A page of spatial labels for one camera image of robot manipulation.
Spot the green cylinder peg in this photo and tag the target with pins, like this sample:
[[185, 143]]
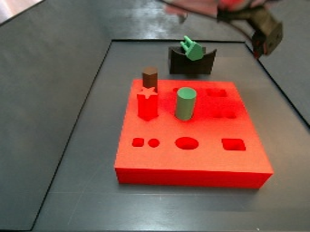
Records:
[[184, 104]]

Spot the black curved fixture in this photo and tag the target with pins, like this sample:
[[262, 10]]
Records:
[[180, 65]]

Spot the green three prong object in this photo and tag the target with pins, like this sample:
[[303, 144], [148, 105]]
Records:
[[192, 49]]

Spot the blurred robot gripper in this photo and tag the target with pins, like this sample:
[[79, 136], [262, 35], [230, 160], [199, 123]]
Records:
[[267, 28]]

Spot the red peg board block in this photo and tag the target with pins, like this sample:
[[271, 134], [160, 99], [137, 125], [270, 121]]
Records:
[[209, 151]]

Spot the red star peg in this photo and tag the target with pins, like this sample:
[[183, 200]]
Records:
[[147, 103]]

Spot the dark brown hexagonal peg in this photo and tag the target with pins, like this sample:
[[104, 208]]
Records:
[[149, 77]]

